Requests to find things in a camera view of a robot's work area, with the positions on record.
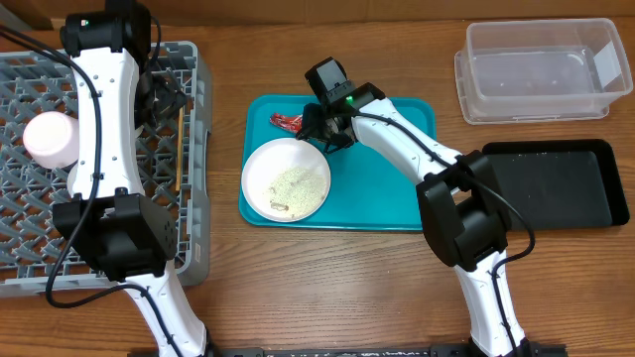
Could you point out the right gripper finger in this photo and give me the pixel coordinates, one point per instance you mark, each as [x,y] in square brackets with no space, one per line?
[338,141]
[310,123]

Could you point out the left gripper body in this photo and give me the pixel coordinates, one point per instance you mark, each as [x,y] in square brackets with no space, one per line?
[162,98]

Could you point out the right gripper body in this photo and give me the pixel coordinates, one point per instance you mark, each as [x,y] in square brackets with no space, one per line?
[317,125]

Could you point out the red snack wrapper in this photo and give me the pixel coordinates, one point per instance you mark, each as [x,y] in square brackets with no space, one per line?
[292,124]

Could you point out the wooden chopstick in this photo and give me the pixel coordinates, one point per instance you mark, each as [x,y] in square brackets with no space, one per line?
[179,158]

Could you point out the pink white bowl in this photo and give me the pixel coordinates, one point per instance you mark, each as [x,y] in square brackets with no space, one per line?
[52,140]

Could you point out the grey green bowl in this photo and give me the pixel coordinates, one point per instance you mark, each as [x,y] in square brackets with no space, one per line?
[70,180]

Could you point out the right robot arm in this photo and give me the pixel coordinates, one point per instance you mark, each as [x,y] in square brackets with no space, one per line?
[464,217]

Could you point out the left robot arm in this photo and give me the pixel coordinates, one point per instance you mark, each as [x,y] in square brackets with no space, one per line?
[109,221]

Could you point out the teal serving tray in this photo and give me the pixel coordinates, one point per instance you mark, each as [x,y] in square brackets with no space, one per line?
[366,191]

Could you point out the grey plastic dish rack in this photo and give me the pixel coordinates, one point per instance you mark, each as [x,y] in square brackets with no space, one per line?
[30,244]

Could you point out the large white round plate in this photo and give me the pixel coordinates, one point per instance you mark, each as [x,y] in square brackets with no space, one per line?
[270,160]

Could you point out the pile of rice grains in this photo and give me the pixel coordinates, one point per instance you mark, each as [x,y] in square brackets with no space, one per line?
[297,192]

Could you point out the cardboard backdrop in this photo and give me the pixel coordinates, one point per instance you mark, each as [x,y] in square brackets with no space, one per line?
[274,12]

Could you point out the clear plastic bin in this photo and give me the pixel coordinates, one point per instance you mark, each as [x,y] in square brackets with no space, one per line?
[540,70]

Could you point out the black rectangular tray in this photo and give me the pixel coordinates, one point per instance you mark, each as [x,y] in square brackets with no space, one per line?
[564,184]

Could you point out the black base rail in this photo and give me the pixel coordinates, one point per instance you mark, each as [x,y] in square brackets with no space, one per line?
[443,350]

